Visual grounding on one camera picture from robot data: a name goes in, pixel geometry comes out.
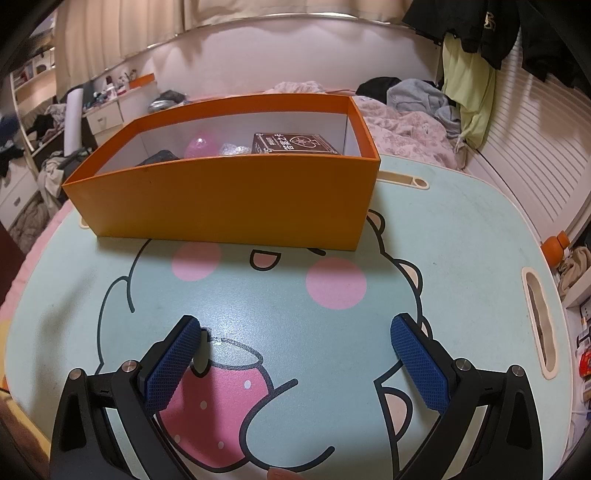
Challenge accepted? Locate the pile of clothes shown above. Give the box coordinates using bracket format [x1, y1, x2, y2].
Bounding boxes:
[39, 148, 99, 206]

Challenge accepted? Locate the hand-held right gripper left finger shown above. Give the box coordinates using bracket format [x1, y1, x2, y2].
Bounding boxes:
[50, 315, 202, 480]

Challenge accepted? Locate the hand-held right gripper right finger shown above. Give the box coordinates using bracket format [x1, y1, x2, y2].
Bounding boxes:
[390, 313, 543, 480]

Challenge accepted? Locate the grey cloth bundle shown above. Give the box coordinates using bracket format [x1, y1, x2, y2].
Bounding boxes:
[148, 90, 190, 113]

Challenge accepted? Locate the white paper roll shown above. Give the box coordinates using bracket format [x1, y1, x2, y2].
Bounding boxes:
[65, 88, 86, 155]

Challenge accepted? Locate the white shelf unit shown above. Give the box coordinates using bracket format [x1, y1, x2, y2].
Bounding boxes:
[9, 48, 58, 153]

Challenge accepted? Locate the orange bottle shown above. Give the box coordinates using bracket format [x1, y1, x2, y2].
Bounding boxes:
[542, 231, 571, 266]

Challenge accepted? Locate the dark brown printed box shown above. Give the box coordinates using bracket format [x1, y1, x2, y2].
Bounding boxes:
[252, 132, 339, 156]

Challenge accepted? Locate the pink translucent ball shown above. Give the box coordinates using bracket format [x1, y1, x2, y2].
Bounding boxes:
[185, 130, 221, 160]

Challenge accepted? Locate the beige curtain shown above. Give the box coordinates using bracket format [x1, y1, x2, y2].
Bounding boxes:
[55, 0, 411, 93]

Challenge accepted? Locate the yellow green hanging garment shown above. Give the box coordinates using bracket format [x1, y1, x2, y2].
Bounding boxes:
[441, 34, 497, 148]

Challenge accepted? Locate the beige cloth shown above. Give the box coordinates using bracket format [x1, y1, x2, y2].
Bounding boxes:
[556, 247, 591, 296]

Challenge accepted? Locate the grey blue clothing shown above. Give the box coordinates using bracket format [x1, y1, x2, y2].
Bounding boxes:
[387, 78, 462, 134]

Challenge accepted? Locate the pink floral blanket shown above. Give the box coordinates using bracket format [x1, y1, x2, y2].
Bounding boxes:
[263, 80, 462, 171]

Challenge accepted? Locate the black clothing heap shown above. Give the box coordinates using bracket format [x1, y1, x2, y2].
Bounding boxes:
[356, 76, 402, 100]

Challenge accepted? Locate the white drawer cabinet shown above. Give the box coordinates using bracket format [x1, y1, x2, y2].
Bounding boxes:
[83, 99, 123, 148]

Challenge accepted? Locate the white slatted panel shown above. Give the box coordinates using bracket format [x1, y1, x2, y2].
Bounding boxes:
[462, 46, 591, 241]

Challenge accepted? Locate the black flat item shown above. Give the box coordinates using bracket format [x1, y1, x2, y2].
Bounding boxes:
[136, 150, 182, 167]

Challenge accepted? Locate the orange cardboard box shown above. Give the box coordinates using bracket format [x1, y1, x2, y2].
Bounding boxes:
[62, 93, 382, 252]

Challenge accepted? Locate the black hanging jacket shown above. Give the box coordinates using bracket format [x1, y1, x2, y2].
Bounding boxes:
[522, 0, 587, 88]
[402, 0, 522, 70]

